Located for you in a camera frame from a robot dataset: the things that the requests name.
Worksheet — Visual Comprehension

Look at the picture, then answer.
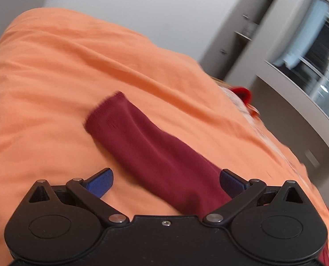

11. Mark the orange bed blanket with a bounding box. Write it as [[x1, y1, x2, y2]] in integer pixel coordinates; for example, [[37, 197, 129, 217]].
[[0, 8, 329, 266]]

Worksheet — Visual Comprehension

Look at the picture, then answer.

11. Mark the pale patterned cloth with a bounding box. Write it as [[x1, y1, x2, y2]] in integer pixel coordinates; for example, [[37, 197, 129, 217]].
[[216, 80, 266, 136]]

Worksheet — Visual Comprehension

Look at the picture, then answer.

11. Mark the grey shelf cabinet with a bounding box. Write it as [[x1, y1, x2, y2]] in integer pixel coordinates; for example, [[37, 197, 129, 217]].
[[200, 0, 280, 87]]

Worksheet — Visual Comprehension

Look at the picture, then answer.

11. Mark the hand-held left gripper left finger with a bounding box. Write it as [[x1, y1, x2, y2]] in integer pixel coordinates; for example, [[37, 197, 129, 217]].
[[28, 168, 130, 226]]

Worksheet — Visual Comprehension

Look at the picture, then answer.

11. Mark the glass window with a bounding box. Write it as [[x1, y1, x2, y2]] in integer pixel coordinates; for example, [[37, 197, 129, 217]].
[[272, 0, 329, 124]]

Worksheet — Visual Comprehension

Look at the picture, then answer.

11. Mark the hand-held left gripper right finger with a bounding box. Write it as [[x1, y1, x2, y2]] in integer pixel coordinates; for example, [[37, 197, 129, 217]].
[[203, 168, 302, 226]]

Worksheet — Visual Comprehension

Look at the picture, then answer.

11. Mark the light blue hanging cloth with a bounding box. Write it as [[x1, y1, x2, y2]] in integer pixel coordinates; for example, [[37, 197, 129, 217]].
[[275, 0, 329, 68]]

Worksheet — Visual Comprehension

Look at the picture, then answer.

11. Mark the white wall socket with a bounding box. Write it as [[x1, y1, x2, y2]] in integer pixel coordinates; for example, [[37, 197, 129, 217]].
[[303, 149, 320, 167]]

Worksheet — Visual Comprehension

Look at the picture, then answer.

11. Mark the grey built-in desk unit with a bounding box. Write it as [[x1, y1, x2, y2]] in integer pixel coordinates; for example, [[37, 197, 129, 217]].
[[253, 0, 329, 178]]

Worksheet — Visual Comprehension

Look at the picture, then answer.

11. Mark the red knit hat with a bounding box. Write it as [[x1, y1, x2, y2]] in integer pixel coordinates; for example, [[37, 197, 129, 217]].
[[232, 86, 252, 105]]

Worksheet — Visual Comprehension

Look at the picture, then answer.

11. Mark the maroon knit garment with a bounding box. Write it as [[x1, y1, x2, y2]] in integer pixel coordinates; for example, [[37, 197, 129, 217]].
[[84, 91, 234, 217]]

